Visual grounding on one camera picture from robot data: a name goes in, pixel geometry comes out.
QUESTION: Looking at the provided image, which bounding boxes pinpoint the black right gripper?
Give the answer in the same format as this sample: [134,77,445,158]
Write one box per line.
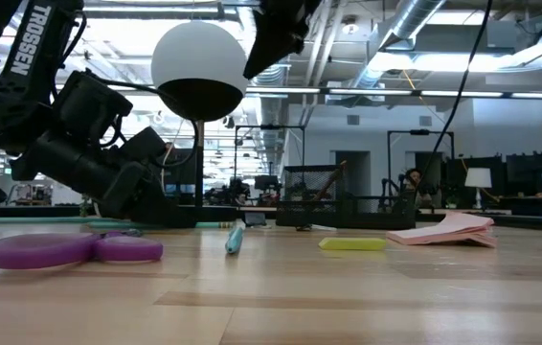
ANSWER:
[244,0,323,81]

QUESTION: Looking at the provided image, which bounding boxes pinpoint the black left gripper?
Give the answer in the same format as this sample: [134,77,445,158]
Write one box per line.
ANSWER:
[10,126,198,229]

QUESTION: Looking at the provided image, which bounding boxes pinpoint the teal pen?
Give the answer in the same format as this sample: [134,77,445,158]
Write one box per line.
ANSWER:
[224,219,246,256]

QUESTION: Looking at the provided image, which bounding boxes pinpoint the purple handled scissors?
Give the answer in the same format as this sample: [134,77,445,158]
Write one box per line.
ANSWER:
[0,228,165,270]

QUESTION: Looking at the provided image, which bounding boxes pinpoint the small yellow sticky notes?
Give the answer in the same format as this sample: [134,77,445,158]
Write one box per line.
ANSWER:
[318,237,390,252]

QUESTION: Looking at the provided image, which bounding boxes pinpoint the pink sticky note pad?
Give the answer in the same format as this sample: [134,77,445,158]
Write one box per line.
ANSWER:
[385,212,499,249]

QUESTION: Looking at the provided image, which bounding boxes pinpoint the black mesh desk organizer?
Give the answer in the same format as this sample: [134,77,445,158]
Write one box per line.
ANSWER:
[275,165,416,230]

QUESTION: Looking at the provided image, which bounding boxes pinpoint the black background monitor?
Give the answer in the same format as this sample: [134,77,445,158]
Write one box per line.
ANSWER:
[160,148,199,193]

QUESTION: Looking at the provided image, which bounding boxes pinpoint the seated person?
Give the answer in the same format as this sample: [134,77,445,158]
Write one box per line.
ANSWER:
[401,167,426,205]

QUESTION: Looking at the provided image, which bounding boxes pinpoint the small white shade lamp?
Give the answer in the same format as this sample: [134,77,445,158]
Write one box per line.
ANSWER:
[463,167,493,211]

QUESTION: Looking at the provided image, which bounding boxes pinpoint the black background screen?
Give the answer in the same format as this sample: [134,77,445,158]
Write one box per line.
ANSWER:
[444,156,506,200]

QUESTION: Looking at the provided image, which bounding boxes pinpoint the dark blue storage cabinet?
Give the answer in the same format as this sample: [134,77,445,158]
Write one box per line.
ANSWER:
[505,151,542,198]

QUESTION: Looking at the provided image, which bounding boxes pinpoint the black aluminium rig frame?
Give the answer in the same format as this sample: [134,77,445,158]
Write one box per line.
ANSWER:
[0,203,542,235]

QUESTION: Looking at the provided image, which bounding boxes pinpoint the black background rig frame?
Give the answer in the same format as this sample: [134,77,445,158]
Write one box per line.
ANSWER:
[386,128,456,197]

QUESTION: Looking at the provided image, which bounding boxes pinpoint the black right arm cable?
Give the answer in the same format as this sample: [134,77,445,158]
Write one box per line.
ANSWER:
[414,0,495,202]

